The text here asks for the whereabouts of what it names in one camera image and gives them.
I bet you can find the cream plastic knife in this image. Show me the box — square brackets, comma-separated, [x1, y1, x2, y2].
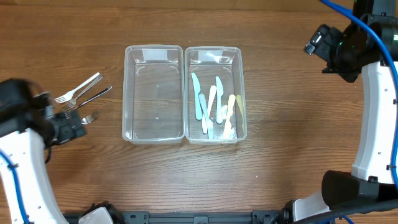
[223, 95, 236, 139]

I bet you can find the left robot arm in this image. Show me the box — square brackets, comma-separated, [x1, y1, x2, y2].
[1, 79, 86, 223]

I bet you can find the left clear plastic container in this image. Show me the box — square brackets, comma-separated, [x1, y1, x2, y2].
[122, 45, 185, 144]

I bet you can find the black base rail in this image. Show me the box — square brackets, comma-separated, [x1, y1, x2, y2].
[62, 210, 287, 224]

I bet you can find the white plastic fork upper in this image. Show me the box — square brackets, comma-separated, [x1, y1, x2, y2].
[55, 72, 100, 104]

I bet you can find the clear plastic container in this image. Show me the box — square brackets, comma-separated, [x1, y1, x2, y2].
[122, 45, 185, 144]
[184, 46, 248, 145]

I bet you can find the left blue cable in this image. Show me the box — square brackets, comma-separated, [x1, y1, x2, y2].
[0, 149, 30, 224]

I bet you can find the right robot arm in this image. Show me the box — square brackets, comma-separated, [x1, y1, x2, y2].
[277, 1, 397, 223]

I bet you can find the right clear plastic container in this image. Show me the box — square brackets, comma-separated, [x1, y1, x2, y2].
[184, 46, 248, 145]

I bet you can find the light blue plastic knife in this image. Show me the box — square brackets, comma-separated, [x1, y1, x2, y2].
[191, 72, 203, 120]

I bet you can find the metal fork dark handle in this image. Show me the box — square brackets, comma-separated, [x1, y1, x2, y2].
[76, 85, 113, 110]

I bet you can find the pale blue plastic knife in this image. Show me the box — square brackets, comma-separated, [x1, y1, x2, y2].
[198, 93, 214, 139]

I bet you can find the white plastic knife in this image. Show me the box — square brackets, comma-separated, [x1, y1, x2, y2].
[202, 85, 216, 134]

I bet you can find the blue cable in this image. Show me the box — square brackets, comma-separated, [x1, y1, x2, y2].
[0, 149, 30, 224]
[318, 0, 398, 224]

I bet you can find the metal fork under white fork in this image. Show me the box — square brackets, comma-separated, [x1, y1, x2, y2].
[62, 75, 102, 111]

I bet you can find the right blue cable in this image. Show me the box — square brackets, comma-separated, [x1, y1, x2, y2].
[318, 0, 398, 224]

